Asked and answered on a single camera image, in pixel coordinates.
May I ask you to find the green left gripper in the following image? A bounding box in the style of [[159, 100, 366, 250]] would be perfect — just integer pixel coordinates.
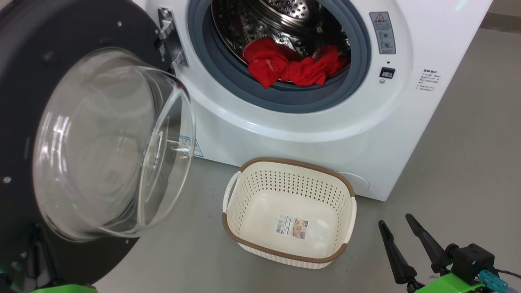
[[31, 285, 98, 293]]

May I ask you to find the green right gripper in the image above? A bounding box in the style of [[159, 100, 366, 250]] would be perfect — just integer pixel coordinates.
[[378, 214, 485, 293]]

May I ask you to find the black round glass washer door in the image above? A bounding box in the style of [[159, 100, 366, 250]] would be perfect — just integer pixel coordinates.
[[0, 0, 197, 293]]

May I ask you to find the red and white garment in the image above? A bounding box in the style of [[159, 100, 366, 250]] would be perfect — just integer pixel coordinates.
[[242, 37, 350, 89]]

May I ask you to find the printed product label sticker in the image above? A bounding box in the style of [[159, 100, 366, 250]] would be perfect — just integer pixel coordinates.
[[275, 214, 309, 240]]

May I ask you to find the cream laundry basket brown rim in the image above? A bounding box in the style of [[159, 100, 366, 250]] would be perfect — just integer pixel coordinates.
[[222, 157, 357, 269]]

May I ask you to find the white front-load washing machine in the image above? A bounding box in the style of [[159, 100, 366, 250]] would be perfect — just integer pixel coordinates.
[[134, 0, 494, 202]]

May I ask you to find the grey rubber door gasket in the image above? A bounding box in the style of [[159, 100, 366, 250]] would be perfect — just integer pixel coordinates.
[[187, 0, 372, 114]]

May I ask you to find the stainless steel washing machine drum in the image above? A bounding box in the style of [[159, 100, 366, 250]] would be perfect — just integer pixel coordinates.
[[211, 0, 351, 84]]

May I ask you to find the metal door hinge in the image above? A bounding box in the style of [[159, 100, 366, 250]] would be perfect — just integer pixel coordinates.
[[157, 7, 188, 70]]

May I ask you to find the round drain filter cover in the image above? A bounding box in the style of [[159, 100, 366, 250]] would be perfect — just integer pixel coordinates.
[[338, 172, 370, 192]]

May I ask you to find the small black text sticker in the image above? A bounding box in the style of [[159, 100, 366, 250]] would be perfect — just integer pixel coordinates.
[[416, 69, 442, 92]]

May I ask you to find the grey warning label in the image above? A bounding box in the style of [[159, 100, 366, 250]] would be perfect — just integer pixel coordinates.
[[369, 11, 396, 55]]

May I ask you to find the teal right camera connector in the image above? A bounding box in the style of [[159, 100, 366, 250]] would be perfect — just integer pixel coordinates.
[[479, 269, 509, 293]]

